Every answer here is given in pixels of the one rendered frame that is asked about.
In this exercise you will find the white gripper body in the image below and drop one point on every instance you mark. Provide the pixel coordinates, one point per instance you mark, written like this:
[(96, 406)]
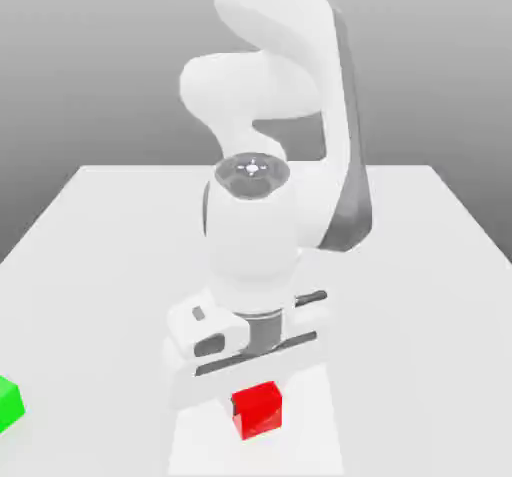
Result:
[(256, 373)]

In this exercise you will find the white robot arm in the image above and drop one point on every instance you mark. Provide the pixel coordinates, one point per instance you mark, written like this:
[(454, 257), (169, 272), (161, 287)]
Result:
[(256, 237)]

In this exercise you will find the small green cube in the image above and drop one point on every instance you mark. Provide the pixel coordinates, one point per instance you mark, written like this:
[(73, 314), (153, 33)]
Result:
[(8, 403)]

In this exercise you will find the small red cube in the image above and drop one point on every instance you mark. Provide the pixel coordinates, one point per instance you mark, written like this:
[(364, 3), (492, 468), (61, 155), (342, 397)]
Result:
[(256, 409)]

